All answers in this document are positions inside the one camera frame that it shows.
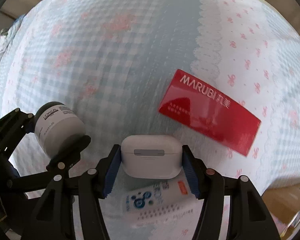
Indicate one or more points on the white earbuds case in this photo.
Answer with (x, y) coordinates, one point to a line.
(151, 156)

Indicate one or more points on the grey jar with black lid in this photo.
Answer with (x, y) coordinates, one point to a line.
(56, 126)

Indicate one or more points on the checkered blue pink blanket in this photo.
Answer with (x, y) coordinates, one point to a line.
(111, 62)

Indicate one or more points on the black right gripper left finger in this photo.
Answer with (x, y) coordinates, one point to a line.
(52, 217)

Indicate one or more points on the red rectangular cosmetic box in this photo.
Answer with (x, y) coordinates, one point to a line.
(203, 108)

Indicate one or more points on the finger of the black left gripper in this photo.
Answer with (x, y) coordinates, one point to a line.
(13, 127)
(69, 156)

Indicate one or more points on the cardboard box on floor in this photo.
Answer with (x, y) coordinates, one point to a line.
(284, 206)

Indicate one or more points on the white tube with blue print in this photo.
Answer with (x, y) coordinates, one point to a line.
(161, 202)

